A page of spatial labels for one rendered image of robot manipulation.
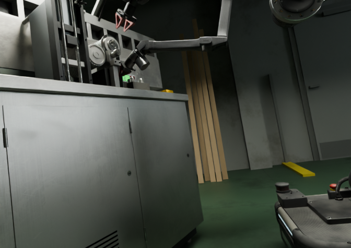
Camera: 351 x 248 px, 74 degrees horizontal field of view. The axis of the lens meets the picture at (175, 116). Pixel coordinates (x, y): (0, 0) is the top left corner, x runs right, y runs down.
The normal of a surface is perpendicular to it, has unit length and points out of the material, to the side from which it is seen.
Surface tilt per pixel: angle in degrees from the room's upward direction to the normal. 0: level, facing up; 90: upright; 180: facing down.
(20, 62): 90
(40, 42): 90
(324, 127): 90
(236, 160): 90
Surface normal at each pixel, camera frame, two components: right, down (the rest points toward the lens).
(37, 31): -0.57, 0.02
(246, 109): -0.19, -0.05
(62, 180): 0.81, -0.17
